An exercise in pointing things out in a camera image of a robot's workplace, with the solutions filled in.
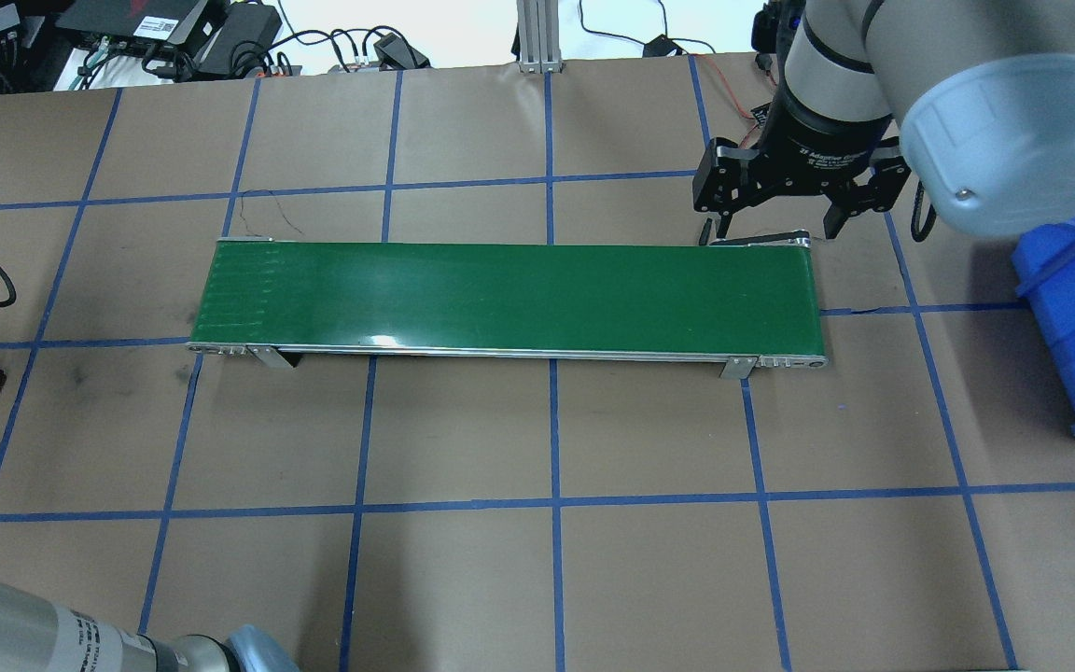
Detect red black motor wire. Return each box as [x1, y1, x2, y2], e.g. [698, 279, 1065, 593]
[692, 52, 774, 148]

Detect green conveyor belt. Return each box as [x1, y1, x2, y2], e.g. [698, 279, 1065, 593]
[188, 232, 831, 378]

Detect black laptop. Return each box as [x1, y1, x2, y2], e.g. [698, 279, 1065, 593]
[55, 1, 230, 56]

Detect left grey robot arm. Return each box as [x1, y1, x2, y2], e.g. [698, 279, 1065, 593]
[0, 367, 296, 671]

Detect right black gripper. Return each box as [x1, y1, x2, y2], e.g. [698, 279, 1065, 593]
[692, 139, 912, 241]

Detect black power adapter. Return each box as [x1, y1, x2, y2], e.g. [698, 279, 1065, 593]
[372, 33, 432, 71]

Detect aluminium frame post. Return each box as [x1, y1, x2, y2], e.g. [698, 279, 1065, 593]
[515, 1, 565, 74]

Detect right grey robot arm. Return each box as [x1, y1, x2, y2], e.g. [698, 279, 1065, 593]
[692, 1, 1075, 238]

